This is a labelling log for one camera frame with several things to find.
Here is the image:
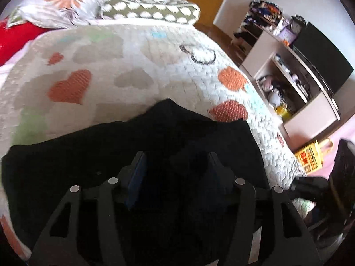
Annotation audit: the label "white shelf unit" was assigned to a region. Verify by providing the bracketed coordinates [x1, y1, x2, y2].
[231, 0, 341, 150]

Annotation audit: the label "white floral pillow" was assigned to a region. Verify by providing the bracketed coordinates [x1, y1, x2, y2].
[7, 0, 114, 29]

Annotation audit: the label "red printed pillow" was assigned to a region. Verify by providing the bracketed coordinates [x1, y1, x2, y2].
[0, 17, 47, 65]

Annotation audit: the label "green white-dotted bolster pillow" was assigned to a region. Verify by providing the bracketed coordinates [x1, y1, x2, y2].
[100, 0, 201, 25]

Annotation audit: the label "yellow paper bag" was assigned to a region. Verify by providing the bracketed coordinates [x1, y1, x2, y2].
[294, 139, 333, 176]

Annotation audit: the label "wooden door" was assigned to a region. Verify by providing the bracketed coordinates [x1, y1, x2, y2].
[176, 0, 236, 27]

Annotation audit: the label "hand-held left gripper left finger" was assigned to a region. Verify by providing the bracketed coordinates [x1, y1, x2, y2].
[33, 151, 147, 266]

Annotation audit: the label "yellow toy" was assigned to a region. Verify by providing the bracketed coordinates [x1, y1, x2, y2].
[274, 104, 292, 121]

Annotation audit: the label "black pants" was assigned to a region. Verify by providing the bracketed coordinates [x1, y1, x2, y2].
[1, 98, 271, 266]

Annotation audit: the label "quilted heart print bedspread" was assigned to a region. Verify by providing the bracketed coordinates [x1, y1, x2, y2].
[0, 23, 315, 261]

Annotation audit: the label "black television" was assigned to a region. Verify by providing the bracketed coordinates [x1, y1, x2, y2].
[292, 22, 355, 95]

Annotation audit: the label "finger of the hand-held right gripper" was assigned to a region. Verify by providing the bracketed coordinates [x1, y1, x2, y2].
[291, 176, 329, 200]

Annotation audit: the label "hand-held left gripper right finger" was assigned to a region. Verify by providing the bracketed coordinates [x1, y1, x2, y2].
[207, 152, 322, 266]

